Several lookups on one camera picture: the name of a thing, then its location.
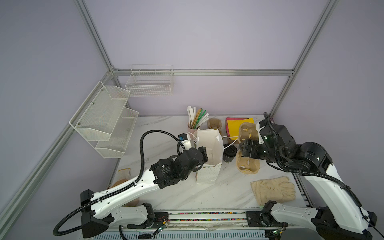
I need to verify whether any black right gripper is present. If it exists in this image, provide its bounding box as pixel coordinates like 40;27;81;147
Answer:
233;137;281;165

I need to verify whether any brown pulp cup carrier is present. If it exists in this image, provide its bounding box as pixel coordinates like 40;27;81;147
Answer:
207;118;222;133
236;123;260;175

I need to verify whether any white paper gift bag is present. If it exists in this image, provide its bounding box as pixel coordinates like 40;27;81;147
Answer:
194;129;229;185

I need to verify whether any black paper cup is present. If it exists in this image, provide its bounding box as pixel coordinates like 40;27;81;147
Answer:
223;144;238;163

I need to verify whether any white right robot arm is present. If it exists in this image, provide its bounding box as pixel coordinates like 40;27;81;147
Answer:
239;114;377;240

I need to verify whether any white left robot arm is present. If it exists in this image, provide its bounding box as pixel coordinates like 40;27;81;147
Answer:
80;147;208;238

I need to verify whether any small beige cloth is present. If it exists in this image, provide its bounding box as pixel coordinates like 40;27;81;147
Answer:
117;168;131;181

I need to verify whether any yellow paper napkin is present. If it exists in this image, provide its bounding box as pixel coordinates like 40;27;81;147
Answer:
227;117;255;139

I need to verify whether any brown cardboard napkin box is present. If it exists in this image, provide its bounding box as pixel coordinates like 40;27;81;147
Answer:
226;118;241;141

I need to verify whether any beige work glove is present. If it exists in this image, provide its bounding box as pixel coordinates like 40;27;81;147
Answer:
251;176;296;206

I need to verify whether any pink straw holder cup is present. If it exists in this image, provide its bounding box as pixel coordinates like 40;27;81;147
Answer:
187;123;198;134

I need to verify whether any bundle of wrapped straws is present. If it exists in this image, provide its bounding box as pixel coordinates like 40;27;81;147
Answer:
187;106;209;129

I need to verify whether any white mesh two-tier shelf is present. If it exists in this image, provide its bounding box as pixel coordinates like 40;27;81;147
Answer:
69;82;139;159

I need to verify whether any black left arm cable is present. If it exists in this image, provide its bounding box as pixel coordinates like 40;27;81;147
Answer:
52;129;187;237

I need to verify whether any white wire basket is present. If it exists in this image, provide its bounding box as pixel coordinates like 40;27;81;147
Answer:
126;65;174;97

